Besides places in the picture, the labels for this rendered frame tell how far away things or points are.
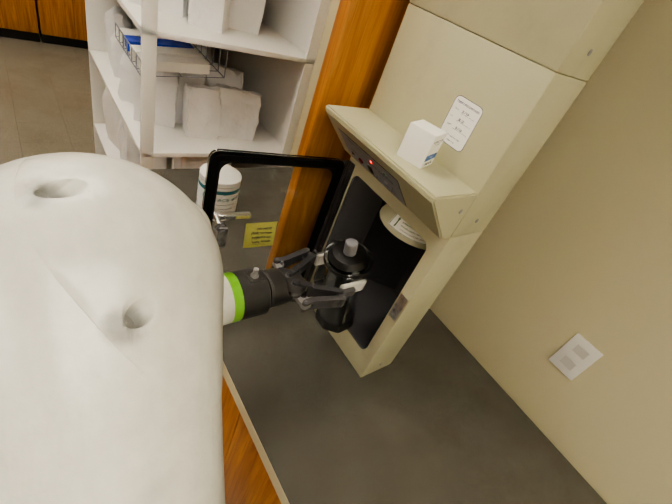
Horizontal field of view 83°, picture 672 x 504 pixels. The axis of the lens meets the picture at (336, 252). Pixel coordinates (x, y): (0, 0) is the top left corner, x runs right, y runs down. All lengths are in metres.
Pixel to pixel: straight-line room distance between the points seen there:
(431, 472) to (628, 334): 0.55
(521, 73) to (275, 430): 0.80
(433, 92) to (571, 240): 0.54
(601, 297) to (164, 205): 1.03
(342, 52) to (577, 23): 0.40
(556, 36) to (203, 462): 0.63
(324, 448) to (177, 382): 0.76
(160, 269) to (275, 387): 0.80
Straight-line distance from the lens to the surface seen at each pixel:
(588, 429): 1.25
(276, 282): 0.73
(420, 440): 1.03
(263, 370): 0.97
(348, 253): 0.80
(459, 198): 0.65
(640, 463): 1.24
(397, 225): 0.84
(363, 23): 0.85
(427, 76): 0.78
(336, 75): 0.86
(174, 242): 0.18
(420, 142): 0.67
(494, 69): 0.70
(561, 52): 0.66
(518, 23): 0.70
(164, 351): 0.17
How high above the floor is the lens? 1.74
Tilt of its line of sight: 36 degrees down
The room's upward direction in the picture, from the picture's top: 23 degrees clockwise
